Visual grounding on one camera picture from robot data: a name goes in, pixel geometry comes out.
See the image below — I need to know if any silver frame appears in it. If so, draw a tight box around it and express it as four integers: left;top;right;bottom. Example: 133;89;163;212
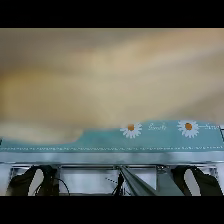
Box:
0;151;224;197

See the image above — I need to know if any pale yellow garment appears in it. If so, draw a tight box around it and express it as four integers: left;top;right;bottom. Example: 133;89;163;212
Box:
0;27;224;146

